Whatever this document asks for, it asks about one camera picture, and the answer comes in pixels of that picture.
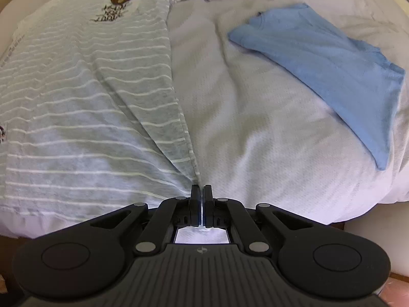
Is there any light blue t-shirt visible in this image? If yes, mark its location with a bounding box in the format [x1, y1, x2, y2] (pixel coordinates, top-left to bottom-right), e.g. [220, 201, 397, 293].
[228, 4, 405, 170]

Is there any white bed duvet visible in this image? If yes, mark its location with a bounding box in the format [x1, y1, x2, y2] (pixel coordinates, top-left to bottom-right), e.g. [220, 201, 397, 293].
[0, 0, 409, 238]

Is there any grey white striped shirt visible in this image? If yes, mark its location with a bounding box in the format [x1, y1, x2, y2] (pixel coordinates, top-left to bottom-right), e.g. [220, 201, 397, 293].
[1, 0, 198, 238]

